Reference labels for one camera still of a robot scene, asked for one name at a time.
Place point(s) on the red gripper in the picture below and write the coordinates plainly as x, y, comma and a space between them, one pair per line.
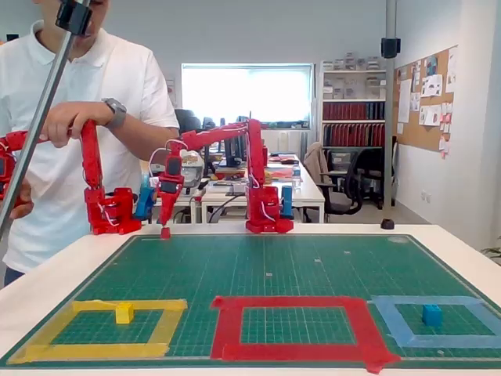
169, 194

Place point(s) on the red cube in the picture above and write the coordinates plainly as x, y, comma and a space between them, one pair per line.
166, 233

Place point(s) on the red robot arm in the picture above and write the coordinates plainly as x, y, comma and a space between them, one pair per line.
256, 156

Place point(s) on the person's left forearm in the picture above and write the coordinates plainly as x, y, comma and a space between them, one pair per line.
152, 133

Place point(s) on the yellow cube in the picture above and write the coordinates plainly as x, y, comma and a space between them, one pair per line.
124, 314

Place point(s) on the red tape square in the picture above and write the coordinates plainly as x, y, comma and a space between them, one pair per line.
289, 302

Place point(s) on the yellow tape square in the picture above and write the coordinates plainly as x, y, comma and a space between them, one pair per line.
94, 350

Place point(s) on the blue tape square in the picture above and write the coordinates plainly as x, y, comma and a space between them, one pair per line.
430, 299

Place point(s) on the blue cube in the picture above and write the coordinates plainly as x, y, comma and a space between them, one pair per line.
432, 315

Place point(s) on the person's left hand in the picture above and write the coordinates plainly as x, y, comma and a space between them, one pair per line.
74, 117

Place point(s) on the person's right hand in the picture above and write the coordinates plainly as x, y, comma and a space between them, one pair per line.
25, 199

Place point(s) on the white helmet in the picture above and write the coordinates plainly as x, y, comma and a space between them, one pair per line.
193, 172

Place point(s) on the black computer monitor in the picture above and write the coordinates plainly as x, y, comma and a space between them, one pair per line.
209, 123
242, 152
189, 119
231, 154

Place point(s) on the green cutting mat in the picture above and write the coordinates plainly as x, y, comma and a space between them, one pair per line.
250, 270

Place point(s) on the grey wrist watch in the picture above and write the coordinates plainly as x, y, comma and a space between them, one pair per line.
115, 113

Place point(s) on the wide window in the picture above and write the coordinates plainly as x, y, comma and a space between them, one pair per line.
246, 94

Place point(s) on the white office desk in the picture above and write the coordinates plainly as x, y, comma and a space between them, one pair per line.
309, 194

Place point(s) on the person in white polo shirt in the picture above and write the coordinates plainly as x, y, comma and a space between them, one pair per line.
117, 70

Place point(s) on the aluminium profile pole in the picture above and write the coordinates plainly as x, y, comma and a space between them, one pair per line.
34, 133

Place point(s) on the office chair with beige jacket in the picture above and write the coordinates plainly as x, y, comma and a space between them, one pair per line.
315, 164

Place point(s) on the black office chair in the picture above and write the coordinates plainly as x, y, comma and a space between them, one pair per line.
368, 164

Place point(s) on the white shelf with red binders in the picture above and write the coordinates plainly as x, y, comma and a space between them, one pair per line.
352, 113

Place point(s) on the small black knob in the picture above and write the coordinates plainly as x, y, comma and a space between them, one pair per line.
387, 224

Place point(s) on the grey round column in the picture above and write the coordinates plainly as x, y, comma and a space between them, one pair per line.
390, 117

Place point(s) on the cork pin board with papers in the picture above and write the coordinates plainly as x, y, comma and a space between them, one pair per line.
424, 129

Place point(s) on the black column clamp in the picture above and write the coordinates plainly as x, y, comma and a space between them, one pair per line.
390, 48

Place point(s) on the green plant leaves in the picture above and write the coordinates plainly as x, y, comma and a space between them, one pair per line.
494, 252

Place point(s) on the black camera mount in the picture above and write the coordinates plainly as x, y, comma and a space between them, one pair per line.
74, 17

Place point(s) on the white wall socket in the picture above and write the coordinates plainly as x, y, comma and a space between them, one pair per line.
426, 197

